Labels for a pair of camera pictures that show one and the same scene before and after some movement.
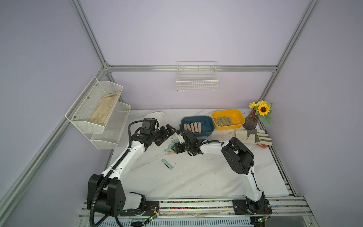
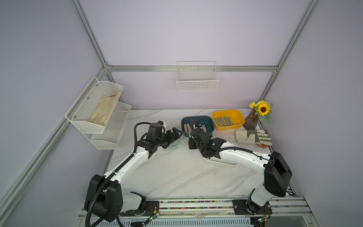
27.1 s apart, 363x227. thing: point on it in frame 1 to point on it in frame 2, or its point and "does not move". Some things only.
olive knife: (226, 120) does not move
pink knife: (188, 127) does not move
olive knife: (222, 120) does not move
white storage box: (159, 116) to (217, 160)
